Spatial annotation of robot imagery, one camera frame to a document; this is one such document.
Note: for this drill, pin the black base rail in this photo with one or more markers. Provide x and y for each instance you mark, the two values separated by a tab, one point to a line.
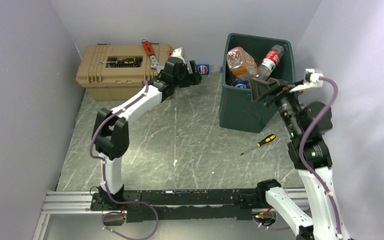
184	204

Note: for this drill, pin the tan plastic toolbox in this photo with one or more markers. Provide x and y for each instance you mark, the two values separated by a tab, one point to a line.
111	81

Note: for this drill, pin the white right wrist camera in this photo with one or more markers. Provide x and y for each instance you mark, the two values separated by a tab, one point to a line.
311	80

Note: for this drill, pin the crushed orange bottle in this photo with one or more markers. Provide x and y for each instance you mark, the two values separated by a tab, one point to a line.
241	64

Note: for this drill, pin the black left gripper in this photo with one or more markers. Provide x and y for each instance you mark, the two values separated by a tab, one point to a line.
195	78

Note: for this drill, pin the blue Pocari bottle white cap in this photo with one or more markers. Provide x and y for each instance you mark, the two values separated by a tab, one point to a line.
244	84

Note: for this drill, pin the red handled adjustable wrench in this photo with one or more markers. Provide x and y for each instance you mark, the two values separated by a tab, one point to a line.
155	64

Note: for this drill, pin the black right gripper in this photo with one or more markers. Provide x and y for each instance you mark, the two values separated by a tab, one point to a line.
260	89

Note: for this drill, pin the black yellow screwdriver in toolbox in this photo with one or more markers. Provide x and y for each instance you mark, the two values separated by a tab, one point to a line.
120	61

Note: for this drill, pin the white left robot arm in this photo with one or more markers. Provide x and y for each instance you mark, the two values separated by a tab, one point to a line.
111	139

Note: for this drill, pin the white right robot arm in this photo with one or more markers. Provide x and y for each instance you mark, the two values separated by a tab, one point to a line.
311	158

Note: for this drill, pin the clear bottle red label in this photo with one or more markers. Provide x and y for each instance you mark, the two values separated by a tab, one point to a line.
269	62

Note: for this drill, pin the dark green plastic bin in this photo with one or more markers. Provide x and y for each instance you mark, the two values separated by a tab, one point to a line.
237	110

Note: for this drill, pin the black yellow screwdriver on table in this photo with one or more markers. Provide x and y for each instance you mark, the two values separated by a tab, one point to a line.
269	138

